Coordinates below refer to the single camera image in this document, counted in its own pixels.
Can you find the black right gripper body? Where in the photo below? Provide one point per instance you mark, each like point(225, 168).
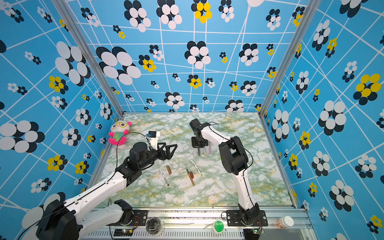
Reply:
point(197, 143)

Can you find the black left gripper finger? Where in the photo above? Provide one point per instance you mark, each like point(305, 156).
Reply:
point(168, 149)
point(166, 156)

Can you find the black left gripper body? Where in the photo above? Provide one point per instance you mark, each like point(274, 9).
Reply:
point(152, 156)

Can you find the white pen light green end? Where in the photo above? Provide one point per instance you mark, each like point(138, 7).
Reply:
point(196, 167)

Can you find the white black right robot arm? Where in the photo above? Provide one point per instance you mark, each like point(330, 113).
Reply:
point(234, 159)

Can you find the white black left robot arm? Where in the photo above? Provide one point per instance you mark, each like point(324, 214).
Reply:
point(74, 218)

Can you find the brown pen cap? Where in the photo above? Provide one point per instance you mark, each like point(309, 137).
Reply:
point(169, 170)

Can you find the white pen left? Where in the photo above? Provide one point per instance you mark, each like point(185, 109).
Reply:
point(164, 177)

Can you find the pink white plush toy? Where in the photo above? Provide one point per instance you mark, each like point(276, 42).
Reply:
point(118, 133)

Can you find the clear glass jar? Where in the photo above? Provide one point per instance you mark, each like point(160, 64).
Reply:
point(155, 226)

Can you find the green push button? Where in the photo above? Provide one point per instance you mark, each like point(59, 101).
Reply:
point(218, 227)

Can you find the white pill bottle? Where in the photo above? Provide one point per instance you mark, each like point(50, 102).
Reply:
point(285, 222)

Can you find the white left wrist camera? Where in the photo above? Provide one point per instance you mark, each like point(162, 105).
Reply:
point(153, 137)

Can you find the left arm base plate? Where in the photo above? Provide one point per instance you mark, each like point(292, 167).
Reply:
point(135, 217)

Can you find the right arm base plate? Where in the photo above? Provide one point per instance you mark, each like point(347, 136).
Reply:
point(237, 218)

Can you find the aluminium front rail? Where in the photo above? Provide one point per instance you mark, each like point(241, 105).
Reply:
point(196, 224)

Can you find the aluminium frame post left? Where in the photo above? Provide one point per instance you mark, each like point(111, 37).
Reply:
point(81, 42)

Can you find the aluminium frame post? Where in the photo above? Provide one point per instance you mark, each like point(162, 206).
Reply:
point(81, 42)
point(296, 40)

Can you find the aluminium frame post right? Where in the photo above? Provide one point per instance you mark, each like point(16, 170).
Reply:
point(296, 40)

